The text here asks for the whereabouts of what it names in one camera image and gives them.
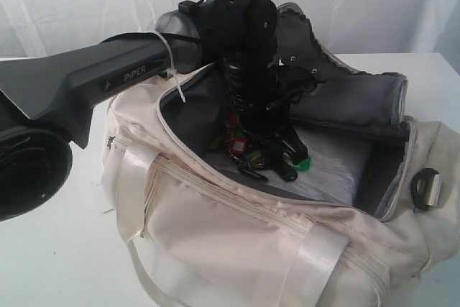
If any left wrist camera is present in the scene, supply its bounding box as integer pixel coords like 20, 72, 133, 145
267, 53, 326, 106

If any cream canvas duffel bag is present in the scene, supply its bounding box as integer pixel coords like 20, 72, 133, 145
102, 3, 459, 306

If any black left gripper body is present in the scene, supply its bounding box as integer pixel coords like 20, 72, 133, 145
223, 53, 298, 142

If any bunch of colourful key tags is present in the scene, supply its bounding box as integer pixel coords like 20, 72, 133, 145
211, 112, 312, 182

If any white foam block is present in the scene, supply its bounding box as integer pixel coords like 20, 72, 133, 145
205, 140, 372, 206

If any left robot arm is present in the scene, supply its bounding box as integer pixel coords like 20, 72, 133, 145
1, 0, 308, 220

